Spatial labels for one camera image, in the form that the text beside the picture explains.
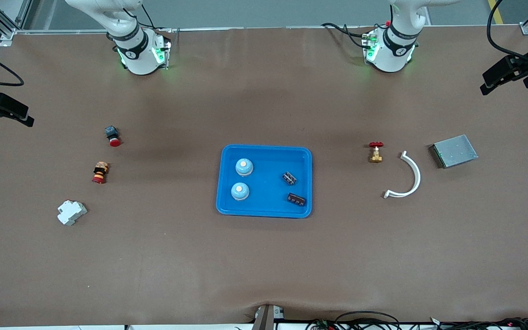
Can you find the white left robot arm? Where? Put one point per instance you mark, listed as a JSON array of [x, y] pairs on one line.
[[390, 57]]

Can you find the white curved plastic strip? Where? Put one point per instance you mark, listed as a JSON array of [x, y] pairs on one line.
[[417, 176]]

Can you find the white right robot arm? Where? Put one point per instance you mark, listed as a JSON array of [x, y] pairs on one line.
[[140, 59]]

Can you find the red push button grey body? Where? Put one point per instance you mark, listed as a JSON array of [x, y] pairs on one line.
[[112, 136]]

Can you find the black capacitor block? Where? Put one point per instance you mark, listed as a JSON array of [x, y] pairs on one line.
[[296, 199], [289, 178]]

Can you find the blue desk bell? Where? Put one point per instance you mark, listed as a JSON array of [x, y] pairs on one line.
[[240, 191], [244, 167]]

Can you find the white circuit breaker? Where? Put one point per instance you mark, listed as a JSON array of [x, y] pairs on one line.
[[71, 213]]

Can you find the grey metal box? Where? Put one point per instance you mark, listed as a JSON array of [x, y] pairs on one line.
[[454, 151]]

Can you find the red button orange black body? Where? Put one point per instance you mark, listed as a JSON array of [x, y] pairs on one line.
[[100, 173]]

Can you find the grey metal table bracket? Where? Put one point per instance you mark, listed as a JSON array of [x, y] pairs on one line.
[[266, 318]]

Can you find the blue plastic tray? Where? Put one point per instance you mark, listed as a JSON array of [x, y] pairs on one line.
[[268, 201]]

